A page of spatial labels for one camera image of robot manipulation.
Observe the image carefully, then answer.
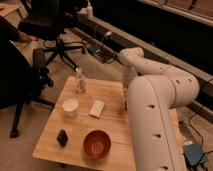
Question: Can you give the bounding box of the orange bowl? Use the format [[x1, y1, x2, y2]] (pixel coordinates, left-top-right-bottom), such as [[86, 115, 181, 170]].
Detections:
[[83, 130, 111, 159]]

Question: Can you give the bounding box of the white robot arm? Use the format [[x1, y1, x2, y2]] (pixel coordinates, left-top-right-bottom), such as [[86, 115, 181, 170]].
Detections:
[[118, 47, 199, 171]]

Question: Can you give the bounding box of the clear plastic bottle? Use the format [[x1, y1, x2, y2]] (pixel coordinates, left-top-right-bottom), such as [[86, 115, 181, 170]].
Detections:
[[76, 67, 86, 93]]

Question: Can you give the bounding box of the power strip with cables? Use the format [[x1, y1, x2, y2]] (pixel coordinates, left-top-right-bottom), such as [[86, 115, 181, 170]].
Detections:
[[85, 31, 117, 64]]

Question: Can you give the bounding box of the wooden table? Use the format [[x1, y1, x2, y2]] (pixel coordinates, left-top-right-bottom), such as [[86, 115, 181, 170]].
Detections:
[[33, 77, 179, 171]]

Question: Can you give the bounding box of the white rectangular block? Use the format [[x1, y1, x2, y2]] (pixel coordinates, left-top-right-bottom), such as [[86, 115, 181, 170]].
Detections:
[[89, 100, 105, 118]]

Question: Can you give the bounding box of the blue box on floor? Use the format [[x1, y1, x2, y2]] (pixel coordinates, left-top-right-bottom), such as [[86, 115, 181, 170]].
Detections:
[[183, 144, 208, 167]]

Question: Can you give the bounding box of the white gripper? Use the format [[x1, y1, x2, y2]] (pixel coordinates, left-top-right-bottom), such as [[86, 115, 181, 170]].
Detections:
[[122, 66, 138, 88]]

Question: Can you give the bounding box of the small black object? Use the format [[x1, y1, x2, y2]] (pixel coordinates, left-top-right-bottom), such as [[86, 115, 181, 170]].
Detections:
[[57, 130, 68, 147]]

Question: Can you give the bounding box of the black office chair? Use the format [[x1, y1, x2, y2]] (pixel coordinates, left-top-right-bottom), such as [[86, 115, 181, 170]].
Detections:
[[18, 0, 87, 68]]

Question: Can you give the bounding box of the person's hand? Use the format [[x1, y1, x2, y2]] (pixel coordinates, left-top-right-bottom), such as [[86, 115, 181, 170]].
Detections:
[[19, 32, 37, 42]]

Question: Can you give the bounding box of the black chair at left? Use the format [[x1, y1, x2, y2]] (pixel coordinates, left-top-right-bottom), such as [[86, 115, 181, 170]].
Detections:
[[0, 16, 54, 138]]

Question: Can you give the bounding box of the white spray bottle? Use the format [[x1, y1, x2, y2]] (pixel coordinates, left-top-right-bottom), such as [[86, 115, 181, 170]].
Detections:
[[87, 1, 93, 17]]

